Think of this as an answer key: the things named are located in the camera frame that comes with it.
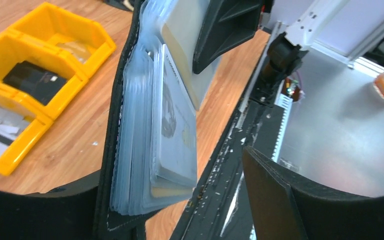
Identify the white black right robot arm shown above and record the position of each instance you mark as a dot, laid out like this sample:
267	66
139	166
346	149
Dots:
286	52

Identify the yellow bin with holders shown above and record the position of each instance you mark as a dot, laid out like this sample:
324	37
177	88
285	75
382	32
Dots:
15	48

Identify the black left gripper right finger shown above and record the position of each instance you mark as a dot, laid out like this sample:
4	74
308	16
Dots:
288	206

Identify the black card holders in bin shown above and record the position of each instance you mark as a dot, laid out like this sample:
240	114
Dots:
39	83

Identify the beige card in right bin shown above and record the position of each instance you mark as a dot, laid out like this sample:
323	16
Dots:
78	49

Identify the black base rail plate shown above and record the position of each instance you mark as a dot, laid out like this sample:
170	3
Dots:
219	208

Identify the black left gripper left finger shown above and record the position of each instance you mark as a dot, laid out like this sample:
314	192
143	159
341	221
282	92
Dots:
64	213

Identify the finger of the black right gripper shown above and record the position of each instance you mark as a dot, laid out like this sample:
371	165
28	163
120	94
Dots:
226	25

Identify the yellow bin right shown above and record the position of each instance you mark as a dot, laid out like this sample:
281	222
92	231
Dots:
50	25

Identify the yellow bin with cards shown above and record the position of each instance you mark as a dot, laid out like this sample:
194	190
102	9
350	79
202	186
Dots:
21	103

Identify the black leather card holder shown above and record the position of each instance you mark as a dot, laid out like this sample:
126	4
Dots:
107	224

